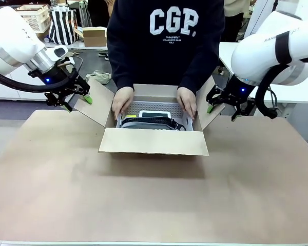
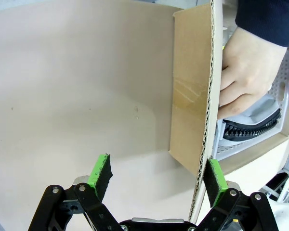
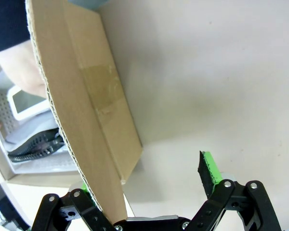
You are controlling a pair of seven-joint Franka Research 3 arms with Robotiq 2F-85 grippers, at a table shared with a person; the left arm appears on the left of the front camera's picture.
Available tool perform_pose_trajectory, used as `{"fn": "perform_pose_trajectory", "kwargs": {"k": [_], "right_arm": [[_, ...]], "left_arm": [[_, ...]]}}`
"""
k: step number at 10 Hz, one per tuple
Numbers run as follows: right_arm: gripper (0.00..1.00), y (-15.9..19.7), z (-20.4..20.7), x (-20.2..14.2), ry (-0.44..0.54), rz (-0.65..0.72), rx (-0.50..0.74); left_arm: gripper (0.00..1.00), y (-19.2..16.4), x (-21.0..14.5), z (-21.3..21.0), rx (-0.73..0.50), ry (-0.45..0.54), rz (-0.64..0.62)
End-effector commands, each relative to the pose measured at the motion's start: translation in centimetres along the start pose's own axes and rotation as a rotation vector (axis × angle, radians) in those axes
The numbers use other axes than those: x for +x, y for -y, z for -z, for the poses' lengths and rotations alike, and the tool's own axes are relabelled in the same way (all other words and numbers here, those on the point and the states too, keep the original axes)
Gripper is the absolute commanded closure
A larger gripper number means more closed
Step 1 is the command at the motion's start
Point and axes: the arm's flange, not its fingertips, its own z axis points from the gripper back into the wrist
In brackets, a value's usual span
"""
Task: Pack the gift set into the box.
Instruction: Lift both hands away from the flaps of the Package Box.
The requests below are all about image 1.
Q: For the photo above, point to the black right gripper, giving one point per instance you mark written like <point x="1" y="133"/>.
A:
<point x="238" y="92"/>

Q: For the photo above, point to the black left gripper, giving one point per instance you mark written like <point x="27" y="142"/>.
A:
<point x="59" y="75"/>

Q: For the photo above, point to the white perforated plastic basket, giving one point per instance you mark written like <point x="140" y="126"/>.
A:
<point x="154" y="105"/>

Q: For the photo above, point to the brown cardboard box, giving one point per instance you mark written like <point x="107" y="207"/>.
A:
<point x="154" y="142"/>

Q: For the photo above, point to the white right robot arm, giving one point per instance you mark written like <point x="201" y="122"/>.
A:
<point x="259" y="56"/>

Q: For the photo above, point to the person's right forearm navy sleeve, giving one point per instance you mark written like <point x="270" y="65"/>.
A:
<point x="122" y="77"/>

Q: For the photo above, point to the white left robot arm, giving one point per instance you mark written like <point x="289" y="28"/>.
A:
<point x="10" y="38"/>

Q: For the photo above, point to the person's left forearm navy sleeve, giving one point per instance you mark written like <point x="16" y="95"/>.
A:
<point x="195" y="77"/>

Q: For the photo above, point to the small cardboard box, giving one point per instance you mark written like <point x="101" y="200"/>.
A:
<point x="95" y="37"/>

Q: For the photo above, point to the person's left hand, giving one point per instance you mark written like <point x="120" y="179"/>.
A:
<point x="187" y="101"/>

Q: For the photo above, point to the person's right hand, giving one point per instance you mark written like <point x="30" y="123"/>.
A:
<point x="122" y="101"/>

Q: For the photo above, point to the beige cloth bag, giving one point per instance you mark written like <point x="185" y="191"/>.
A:
<point x="100" y="76"/>

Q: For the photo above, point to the dark sandals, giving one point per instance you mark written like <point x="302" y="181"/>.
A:
<point x="104" y="55"/>

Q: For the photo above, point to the black white striped bag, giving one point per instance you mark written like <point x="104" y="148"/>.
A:
<point x="62" y="28"/>

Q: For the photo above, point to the white flat device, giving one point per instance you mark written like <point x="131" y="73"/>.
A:
<point x="155" y="113"/>

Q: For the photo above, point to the person torso navy sweatshirt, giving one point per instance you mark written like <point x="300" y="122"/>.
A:
<point x="166" y="59"/>

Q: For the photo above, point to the beige plastic crate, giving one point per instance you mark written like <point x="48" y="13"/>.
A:
<point x="36" y="18"/>

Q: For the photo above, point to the background person in dark clothes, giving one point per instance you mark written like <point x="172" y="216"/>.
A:
<point x="98" y="12"/>

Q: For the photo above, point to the white pillar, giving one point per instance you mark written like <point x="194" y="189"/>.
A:
<point x="259" y="18"/>

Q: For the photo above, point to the background person beige shirt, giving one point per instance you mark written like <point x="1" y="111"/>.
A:
<point x="232" y="10"/>

